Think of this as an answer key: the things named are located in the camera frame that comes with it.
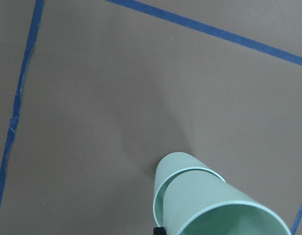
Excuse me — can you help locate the brown paper table cover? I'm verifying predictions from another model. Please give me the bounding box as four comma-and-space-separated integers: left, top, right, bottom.
0, 0, 302, 235

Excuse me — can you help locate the mint green cup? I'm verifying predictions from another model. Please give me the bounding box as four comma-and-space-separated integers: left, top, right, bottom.
162, 170, 290, 235
153, 152, 225, 227

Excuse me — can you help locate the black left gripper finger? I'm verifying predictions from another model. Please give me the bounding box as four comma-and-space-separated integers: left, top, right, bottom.
153, 227, 165, 235

